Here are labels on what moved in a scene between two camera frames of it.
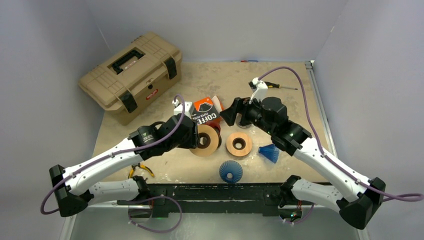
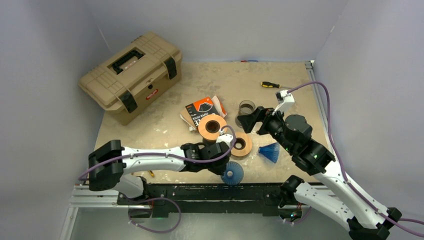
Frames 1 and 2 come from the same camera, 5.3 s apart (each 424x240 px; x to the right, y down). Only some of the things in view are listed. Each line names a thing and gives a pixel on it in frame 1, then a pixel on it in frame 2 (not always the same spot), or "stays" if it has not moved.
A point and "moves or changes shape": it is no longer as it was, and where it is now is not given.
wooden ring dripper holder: [239, 144] stays
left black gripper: [192, 140] → [219, 170]
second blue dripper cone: [270, 151] stays
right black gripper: [240, 105] → [249, 121]
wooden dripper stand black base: [209, 142] moves or changes shape
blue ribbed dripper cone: [231, 171] stays
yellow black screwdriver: [271, 85] stays
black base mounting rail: [193, 200] stays
